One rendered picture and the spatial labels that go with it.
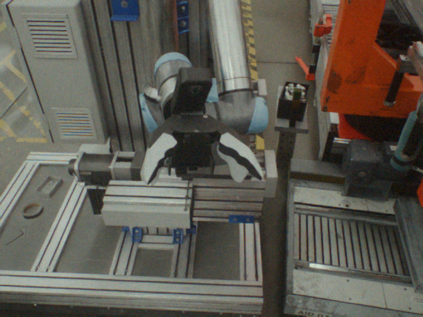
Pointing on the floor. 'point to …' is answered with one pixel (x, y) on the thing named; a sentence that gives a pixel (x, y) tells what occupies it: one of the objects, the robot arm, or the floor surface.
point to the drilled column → (284, 149)
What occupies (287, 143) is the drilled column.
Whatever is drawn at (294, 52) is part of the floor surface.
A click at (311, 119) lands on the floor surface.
